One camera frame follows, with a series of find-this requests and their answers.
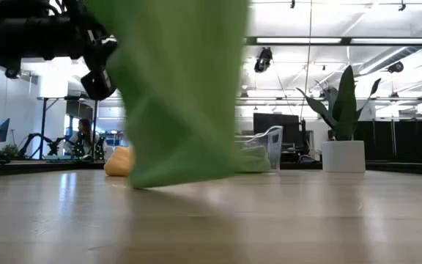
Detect black computer monitor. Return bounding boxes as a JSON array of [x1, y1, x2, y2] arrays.
[[253, 112, 303, 153]]

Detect green microfiber towel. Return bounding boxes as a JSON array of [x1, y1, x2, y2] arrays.
[[84, 0, 251, 189]]

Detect tall black background table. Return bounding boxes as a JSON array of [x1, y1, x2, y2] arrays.
[[37, 95, 100, 161]]

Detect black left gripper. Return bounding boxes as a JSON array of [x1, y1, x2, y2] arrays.
[[64, 0, 119, 73]]

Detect black overhead light rail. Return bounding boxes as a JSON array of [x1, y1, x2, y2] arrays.
[[245, 35, 422, 47]]

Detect green succulent plant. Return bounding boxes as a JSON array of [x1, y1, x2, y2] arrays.
[[296, 65, 382, 142]]

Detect blue screen background monitor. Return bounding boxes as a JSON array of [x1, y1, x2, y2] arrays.
[[0, 117, 10, 143]]

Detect black office partition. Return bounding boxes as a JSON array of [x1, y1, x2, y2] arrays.
[[353, 109, 422, 164]]

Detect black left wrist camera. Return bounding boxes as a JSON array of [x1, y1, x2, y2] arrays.
[[80, 68, 117, 102]]

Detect small bushy green plant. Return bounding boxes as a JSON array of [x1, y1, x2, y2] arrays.
[[1, 144, 22, 161]]

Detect black aluminium table frame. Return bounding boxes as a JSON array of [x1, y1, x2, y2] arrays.
[[0, 160, 422, 179]]

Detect orange microfiber towel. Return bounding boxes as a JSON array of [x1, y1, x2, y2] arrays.
[[103, 145, 136, 177]]

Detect person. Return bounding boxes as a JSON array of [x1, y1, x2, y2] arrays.
[[64, 117, 108, 161]]

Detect clear plastic bin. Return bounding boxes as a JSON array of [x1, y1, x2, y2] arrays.
[[234, 125, 284, 173]]

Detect black ceiling spotlight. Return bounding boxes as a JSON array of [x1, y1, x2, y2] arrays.
[[4, 67, 22, 80], [253, 46, 273, 73], [387, 60, 405, 75]]

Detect green cloth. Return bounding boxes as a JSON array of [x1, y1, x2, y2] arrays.
[[234, 145, 272, 174]]

